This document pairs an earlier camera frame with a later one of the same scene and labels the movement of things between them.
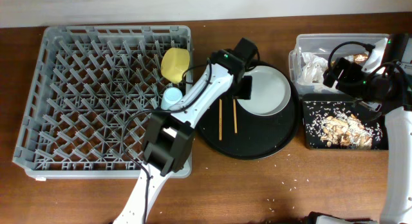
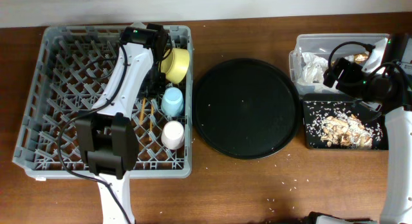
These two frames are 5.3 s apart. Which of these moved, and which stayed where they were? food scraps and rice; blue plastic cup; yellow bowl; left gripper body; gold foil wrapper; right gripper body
Moved: left gripper body
Stayed: right gripper body; gold foil wrapper; food scraps and rice; yellow bowl; blue plastic cup
